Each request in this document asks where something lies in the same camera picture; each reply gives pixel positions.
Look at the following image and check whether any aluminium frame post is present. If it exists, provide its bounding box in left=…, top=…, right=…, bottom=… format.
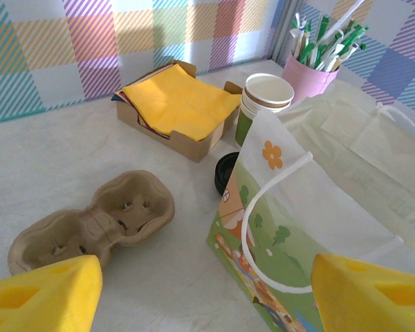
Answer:
left=271, top=0, right=300, bottom=68

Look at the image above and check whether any cardboard napkin box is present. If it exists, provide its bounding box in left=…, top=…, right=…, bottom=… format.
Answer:
left=116, top=60, right=245, bottom=163

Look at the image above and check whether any white paper takeout bag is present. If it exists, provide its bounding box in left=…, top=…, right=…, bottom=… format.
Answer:
left=205, top=81, right=415, bottom=332

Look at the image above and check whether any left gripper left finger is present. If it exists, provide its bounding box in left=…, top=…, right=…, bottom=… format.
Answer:
left=0, top=255, right=103, bottom=332

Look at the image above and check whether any brown pulp cup carrier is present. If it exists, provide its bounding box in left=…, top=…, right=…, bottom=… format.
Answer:
left=7, top=169, right=176, bottom=276

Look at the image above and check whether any pink straw holder cup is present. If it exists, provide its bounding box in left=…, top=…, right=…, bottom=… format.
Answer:
left=282, top=51, right=340, bottom=102

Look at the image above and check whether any black plastic cup lid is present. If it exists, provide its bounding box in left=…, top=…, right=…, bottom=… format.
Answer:
left=213, top=151, right=242, bottom=198

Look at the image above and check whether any yellow paper napkin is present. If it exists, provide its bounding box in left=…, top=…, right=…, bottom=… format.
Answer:
left=119, top=65, right=242, bottom=142

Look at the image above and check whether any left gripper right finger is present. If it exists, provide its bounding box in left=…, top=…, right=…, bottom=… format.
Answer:
left=311, top=252, right=415, bottom=332

